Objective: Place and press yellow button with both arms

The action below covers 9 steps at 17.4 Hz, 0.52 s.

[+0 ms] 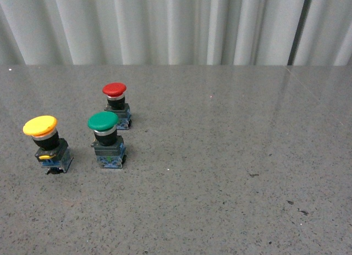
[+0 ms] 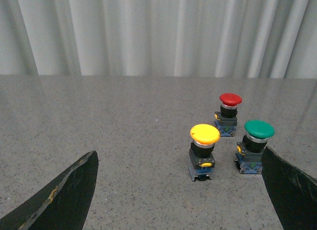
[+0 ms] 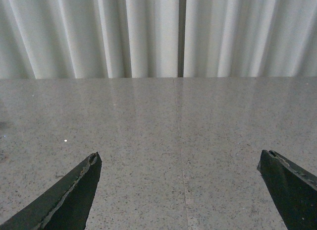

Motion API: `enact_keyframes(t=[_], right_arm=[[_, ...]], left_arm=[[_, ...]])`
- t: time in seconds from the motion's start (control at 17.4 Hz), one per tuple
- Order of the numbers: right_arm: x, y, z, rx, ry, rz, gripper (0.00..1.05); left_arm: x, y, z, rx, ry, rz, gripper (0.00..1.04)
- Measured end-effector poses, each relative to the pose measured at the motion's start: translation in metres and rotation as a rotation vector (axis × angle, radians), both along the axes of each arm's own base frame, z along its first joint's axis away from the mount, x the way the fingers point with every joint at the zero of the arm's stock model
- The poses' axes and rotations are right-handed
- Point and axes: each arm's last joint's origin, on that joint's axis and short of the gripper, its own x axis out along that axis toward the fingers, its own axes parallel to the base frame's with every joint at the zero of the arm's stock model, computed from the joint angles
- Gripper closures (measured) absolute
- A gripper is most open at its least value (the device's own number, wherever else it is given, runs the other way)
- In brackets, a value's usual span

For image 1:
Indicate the green mushroom push button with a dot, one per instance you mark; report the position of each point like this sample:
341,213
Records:
109,147

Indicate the yellow mushroom push button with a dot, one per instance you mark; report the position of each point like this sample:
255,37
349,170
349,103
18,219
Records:
53,152

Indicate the white pleated curtain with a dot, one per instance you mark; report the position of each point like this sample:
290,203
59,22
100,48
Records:
212,32

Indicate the red mushroom push button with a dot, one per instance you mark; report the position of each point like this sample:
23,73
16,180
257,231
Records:
116,104

